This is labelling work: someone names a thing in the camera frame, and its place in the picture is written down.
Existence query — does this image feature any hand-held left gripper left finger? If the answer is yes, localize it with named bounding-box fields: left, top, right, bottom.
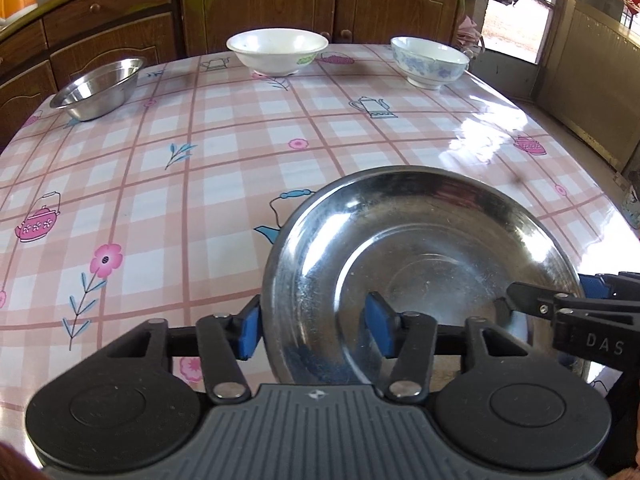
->
left=102, top=295, right=263, bottom=406

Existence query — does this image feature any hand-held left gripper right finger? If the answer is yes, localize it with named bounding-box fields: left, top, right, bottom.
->
left=365, top=291, right=533, bottom=403

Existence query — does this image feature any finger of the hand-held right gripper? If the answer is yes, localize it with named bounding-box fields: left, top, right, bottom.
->
left=506, top=281, right=640, bottom=318
left=580, top=271, right=640, bottom=306

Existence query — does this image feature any stainless steel plate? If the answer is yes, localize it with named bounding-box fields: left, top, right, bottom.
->
left=260, top=165, right=586, bottom=386

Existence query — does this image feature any white bowl blue floral pattern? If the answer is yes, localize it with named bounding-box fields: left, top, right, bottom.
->
left=390, top=36, right=471, bottom=91

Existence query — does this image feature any white bowl green print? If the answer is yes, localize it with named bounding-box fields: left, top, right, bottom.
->
left=226, top=28, right=329, bottom=77

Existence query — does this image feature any stainless steel bowl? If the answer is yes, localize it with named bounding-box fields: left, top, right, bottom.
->
left=49, top=56, right=146, bottom=122

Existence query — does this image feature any pink checked printed tablecloth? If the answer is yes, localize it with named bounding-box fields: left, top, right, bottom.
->
left=0, top=42, right=628, bottom=466

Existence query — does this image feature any tan metal door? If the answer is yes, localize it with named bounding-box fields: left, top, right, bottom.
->
left=537, top=0, right=640, bottom=171

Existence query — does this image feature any window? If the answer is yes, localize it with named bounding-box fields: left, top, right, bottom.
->
left=482, top=0, right=573, bottom=66

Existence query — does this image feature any pink cloth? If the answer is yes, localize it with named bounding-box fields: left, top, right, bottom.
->
left=455, top=15, right=487, bottom=56

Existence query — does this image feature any wooden cabinet with drawers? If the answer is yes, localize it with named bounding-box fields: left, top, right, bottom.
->
left=0, top=0, right=182, bottom=148

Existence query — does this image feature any wooden two-door cabinet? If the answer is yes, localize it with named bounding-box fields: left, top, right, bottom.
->
left=175, top=0, right=468, bottom=58

